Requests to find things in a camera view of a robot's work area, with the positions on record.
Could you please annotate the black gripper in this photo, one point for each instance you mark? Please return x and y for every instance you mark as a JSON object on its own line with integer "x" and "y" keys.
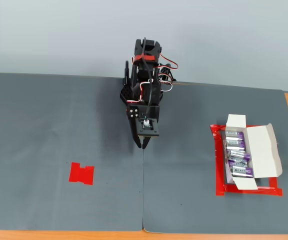
{"x": 133, "y": 113}

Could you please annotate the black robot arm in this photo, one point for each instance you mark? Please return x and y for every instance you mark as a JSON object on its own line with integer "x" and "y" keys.
{"x": 151, "y": 48}

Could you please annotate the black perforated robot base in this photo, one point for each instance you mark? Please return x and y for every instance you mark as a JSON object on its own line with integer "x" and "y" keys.
{"x": 125, "y": 95}

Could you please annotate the white cardboard battery box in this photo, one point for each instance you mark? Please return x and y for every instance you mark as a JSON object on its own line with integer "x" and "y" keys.
{"x": 261, "y": 150}

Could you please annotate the black table clamp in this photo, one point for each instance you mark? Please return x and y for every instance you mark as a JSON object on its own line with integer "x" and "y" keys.
{"x": 126, "y": 72}

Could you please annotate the grey rubber mat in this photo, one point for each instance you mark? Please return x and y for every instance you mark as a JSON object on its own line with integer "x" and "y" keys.
{"x": 34, "y": 125}
{"x": 189, "y": 175}

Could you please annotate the small red tape patch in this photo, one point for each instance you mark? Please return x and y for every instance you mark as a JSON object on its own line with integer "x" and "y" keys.
{"x": 81, "y": 175}

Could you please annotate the red tape band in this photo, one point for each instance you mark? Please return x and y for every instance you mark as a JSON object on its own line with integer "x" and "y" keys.
{"x": 147, "y": 57}

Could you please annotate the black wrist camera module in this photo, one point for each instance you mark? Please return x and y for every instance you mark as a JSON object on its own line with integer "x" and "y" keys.
{"x": 147, "y": 127}

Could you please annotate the large red tape frame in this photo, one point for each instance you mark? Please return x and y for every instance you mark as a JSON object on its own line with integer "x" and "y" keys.
{"x": 219, "y": 175}

